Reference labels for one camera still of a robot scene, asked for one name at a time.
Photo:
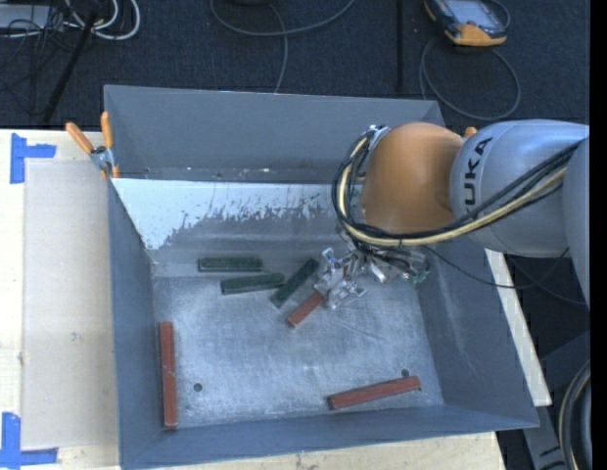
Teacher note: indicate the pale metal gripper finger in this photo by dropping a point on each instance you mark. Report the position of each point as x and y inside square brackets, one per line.
[346, 293]
[330, 262]

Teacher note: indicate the dark green flat block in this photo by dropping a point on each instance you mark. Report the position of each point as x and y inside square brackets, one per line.
[294, 283]
[230, 264]
[252, 283]

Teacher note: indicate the red-brown flat block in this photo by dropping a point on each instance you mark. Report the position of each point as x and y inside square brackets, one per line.
[168, 375]
[303, 310]
[373, 392]

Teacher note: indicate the grey metal bin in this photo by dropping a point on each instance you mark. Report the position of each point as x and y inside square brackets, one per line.
[294, 355]

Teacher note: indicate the pale wood flat board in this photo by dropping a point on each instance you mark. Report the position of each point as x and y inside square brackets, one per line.
[63, 311]

